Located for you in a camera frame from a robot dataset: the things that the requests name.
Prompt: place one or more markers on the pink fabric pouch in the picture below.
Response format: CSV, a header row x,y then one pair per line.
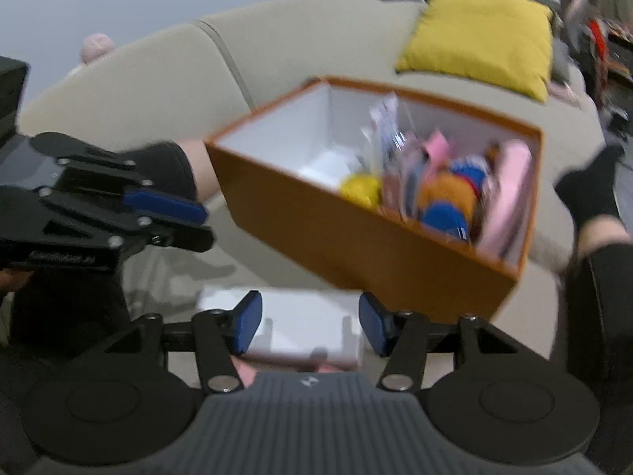
x,y
509,193

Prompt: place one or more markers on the black shelf cart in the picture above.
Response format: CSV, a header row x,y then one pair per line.
x,y
620,74

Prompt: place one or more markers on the person's left leg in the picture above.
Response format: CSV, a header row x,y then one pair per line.
x,y
163,168

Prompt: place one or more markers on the person's leg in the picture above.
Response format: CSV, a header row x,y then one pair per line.
x,y
593,193
163,168

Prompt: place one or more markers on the brown snack packet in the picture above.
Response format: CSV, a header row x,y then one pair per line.
x,y
410,173

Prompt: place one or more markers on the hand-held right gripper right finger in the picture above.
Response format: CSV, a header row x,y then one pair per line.
x,y
373,326

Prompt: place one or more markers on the person's right leg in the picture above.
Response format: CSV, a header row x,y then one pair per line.
x,y
593,193

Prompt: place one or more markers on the pink fluffy toy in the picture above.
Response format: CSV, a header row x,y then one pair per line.
x,y
96,47

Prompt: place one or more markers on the small pink item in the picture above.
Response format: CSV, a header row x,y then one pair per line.
x,y
564,94

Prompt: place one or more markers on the pale office chair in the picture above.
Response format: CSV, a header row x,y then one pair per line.
x,y
576,10

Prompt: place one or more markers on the orange cardboard box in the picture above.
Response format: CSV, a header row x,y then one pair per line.
x,y
306,237

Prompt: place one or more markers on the yellow soft toy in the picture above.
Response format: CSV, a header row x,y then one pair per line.
x,y
361,188

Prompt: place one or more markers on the beige sofa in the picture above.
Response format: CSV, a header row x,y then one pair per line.
x,y
148,84

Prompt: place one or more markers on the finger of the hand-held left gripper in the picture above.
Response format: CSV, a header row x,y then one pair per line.
x,y
183,240
168,207

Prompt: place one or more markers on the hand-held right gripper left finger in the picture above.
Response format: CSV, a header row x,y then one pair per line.
x,y
247,321

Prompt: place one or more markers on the orange and blue plush toy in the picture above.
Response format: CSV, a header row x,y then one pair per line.
x,y
445,193

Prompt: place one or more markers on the checked cushion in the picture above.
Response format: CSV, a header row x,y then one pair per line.
x,y
559,67

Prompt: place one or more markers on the white box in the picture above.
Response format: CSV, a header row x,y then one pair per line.
x,y
296,321

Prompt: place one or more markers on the yellow pillow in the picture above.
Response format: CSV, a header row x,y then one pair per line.
x,y
479,34

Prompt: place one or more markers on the pink cloth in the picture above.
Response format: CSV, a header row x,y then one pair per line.
x,y
245,373

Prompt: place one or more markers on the red cloth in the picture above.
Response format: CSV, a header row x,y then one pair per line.
x,y
598,34

